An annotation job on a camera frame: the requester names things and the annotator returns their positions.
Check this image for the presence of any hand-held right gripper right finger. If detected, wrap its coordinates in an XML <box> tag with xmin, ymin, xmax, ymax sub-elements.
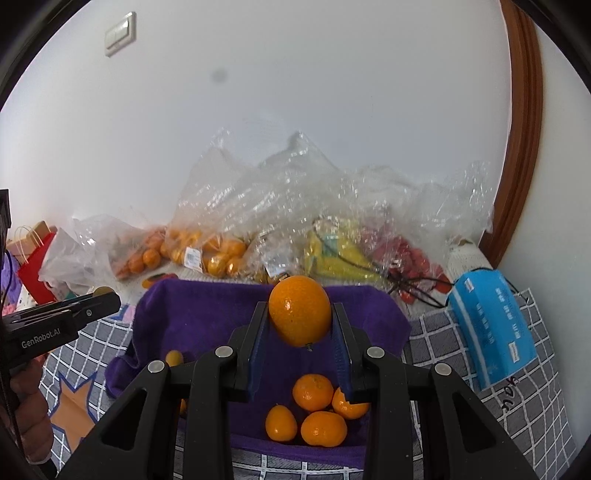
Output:
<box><xmin>331</xmin><ymin>303</ymin><xmax>539</xmax><ymax>480</ymax></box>

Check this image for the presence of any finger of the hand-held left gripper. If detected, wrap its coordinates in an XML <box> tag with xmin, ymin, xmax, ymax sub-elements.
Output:
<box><xmin>8</xmin><ymin>292</ymin><xmax>122</xmax><ymax>330</ymax></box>

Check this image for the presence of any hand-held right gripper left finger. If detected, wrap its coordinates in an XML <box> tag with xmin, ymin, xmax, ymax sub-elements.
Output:
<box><xmin>57</xmin><ymin>304</ymin><xmax>270</xmax><ymax>480</ymax></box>

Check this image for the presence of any large orange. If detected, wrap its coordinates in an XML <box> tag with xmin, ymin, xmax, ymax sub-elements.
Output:
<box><xmin>269</xmin><ymin>275</ymin><xmax>332</xmax><ymax>348</ymax></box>

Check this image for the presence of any purple towel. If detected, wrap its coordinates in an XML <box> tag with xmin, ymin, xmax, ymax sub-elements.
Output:
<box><xmin>105</xmin><ymin>277</ymin><xmax>413</xmax><ymax>469</ymax></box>

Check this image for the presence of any person's left hand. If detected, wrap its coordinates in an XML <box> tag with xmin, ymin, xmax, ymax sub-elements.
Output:
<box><xmin>10</xmin><ymin>355</ymin><xmax>52</xmax><ymax>459</ymax></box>

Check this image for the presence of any purple garment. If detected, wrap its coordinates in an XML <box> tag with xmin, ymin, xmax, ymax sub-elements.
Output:
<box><xmin>0</xmin><ymin>258</ymin><xmax>21</xmax><ymax>319</ymax></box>

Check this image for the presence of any white plastic bag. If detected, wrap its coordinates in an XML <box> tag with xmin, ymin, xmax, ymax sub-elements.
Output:
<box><xmin>39</xmin><ymin>226</ymin><xmax>116</xmax><ymax>296</ymax></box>

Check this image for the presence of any red paper bag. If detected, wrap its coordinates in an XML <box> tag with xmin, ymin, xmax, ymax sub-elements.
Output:
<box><xmin>17</xmin><ymin>222</ymin><xmax>58</xmax><ymax>305</ymax></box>

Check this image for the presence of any clear bag of dark mandarins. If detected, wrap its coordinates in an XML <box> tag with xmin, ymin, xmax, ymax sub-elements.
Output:
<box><xmin>74</xmin><ymin>215</ymin><xmax>169</xmax><ymax>282</ymax></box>

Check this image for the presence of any clear bag of yellow fruit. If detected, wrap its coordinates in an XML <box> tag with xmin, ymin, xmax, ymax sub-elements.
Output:
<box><xmin>259</xmin><ymin>131</ymin><xmax>389</xmax><ymax>284</ymax></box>

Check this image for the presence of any clear bag of pale mandarins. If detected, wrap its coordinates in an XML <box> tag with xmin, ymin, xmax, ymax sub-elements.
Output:
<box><xmin>164</xmin><ymin>129</ymin><xmax>296</xmax><ymax>284</ymax></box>

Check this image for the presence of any blue tissue pack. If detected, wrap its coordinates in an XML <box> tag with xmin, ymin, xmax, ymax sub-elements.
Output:
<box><xmin>449</xmin><ymin>270</ymin><xmax>537</xmax><ymax>391</ymax></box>

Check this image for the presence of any printed paper sheet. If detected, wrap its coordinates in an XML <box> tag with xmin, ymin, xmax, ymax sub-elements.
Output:
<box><xmin>447</xmin><ymin>240</ymin><xmax>497</xmax><ymax>280</ymax></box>

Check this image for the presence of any grey checked star-print cloth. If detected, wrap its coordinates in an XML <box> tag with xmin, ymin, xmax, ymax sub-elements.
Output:
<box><xmin>39</xmin><ymin>286</ymin><xmax>578</xmax><ymax>480</ymax></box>

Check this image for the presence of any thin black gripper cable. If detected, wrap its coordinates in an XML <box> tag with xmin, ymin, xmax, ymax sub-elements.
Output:
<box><xmin>4</xmin><ymin>249</ymin><xmax>23</xmax><ymax>439</ymax></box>

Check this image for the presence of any white light switch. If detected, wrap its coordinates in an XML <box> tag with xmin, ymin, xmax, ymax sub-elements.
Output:
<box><xmin>104</xmin><ymin>11</ymin><xmax>137</xmax><ymax>57</ymax></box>

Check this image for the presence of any brown wooden door frame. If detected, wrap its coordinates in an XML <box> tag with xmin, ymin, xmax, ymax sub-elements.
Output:
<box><xmin>480</xmin><ymin>0</ymin><xmax>544</xmax><ymax>271</ymax></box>

